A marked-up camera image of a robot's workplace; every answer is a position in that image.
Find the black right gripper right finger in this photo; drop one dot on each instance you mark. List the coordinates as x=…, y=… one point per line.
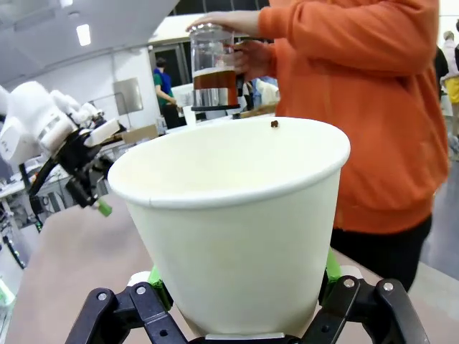
x=358, y=308

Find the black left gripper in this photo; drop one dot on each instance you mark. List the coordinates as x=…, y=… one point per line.
x=77, y=157

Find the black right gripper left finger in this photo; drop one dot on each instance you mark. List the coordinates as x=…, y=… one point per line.
x=143, y=311

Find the tall white paper cup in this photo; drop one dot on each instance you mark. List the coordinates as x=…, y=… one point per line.
x=233, y=233

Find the glass pitcher with brown tea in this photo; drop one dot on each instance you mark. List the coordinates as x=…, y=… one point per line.
x=215, y=82

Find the person's left forearm orange sleeve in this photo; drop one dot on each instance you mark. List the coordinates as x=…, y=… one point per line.
x=283, y=21

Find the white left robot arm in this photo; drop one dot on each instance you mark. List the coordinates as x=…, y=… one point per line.
x=25, y=125

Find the small white background cup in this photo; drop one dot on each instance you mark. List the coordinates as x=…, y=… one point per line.
x=190, y=114

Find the person's right hand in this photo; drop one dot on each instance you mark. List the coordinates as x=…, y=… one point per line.
x=256, y=59

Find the person's left hand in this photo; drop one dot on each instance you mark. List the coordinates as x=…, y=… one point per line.
x=236, y=21

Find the bystander in green shirt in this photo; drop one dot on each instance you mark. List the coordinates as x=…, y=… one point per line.
x=163, y=89

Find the ceiling light panel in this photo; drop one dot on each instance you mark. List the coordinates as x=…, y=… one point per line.
x=83, y=34

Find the person in orange hoodie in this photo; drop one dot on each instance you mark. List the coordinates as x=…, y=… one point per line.
x=358, y=125

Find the bystander in pale top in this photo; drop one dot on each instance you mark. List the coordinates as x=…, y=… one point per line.
x=450, y=61

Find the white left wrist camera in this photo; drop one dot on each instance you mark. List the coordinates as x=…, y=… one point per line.
x=104, y=130

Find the grey wall panel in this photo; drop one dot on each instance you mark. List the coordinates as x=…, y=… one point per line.
x=128, y=96

